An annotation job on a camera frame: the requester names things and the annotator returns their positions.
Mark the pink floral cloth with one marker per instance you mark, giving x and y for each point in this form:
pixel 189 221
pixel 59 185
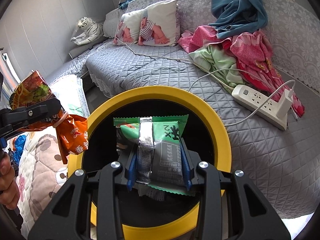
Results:
pixel 250 47

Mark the blue plastic bag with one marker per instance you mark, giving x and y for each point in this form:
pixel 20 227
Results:
pixel 20 142

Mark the light green cloth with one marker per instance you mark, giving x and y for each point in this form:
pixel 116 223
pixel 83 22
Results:
pixel 217 62

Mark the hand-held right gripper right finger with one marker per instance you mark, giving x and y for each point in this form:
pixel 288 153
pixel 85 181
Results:
pixel 187 175

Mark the white tiger plush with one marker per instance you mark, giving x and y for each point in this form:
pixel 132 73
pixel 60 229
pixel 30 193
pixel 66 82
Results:
pixel 90 32

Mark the white charger plug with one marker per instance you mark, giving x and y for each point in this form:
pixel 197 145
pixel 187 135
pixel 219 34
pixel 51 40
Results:
pixel 285 102

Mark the yellow rimmed black bin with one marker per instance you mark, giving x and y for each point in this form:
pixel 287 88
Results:
pixel 155 95

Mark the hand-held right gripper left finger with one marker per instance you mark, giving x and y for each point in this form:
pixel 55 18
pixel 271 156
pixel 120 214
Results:
pixel 131 172

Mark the white power strip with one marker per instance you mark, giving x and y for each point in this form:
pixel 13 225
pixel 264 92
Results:
pixel 252 100

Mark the baby print pillow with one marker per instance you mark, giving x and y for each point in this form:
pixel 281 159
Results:
pixel 127 27
pixel 157 22

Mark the green snack packet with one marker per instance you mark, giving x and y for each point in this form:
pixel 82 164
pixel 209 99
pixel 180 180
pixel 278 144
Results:
pixel 165 155

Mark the grey covered sofa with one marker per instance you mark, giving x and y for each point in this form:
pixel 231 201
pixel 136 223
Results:
pixel 162 80

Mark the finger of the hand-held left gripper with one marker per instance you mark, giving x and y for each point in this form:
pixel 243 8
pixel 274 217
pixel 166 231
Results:
pixel 27 112
pixel 7 132

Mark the long blue curtain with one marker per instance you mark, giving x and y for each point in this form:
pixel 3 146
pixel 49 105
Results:
pixel 232 5

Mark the orange snack packet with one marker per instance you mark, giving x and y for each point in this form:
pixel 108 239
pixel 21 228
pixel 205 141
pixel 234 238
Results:
pixel 72 135

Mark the grey pillow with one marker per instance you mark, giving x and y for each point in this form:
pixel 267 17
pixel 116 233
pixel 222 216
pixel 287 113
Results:
pixel 77 52

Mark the person's left hand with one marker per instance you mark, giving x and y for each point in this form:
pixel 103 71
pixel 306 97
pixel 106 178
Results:
pixel 7 187

